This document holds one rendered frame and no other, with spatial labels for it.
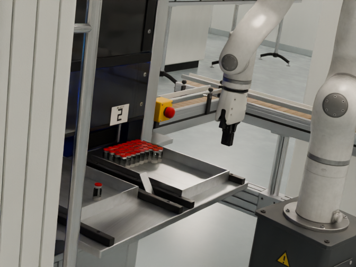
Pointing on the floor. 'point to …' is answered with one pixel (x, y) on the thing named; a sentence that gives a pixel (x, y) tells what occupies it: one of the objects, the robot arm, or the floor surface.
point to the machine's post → (140, 128)
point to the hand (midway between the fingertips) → (227, 138)
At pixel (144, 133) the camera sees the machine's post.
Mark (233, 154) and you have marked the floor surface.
